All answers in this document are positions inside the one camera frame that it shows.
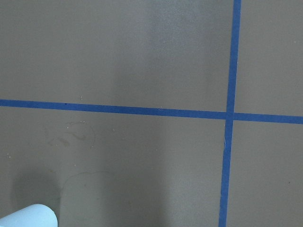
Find light blue plastic cup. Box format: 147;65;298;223
0;204;58;227

